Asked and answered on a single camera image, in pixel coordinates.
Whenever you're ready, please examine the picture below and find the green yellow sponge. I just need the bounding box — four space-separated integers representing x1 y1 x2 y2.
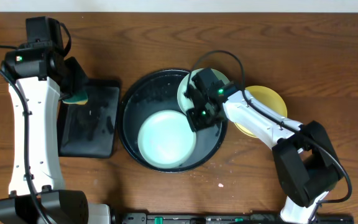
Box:
62 90 88 105

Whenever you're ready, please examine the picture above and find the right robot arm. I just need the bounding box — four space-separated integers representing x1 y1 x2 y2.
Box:
177 81 349 223

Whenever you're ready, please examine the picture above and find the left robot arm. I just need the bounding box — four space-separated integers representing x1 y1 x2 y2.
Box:
0 39 113 223

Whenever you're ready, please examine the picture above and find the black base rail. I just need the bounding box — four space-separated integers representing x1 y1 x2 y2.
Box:
121 212 356 224

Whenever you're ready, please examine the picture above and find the light green plate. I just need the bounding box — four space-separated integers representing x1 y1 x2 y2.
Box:
177 68 229 113
137 110 196 169

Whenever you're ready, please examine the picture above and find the yellow plate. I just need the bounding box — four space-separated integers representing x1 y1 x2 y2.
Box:
233 85 288 139

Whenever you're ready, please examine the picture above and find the rectangular black tray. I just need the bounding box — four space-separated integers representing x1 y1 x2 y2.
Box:
57 79 121 159

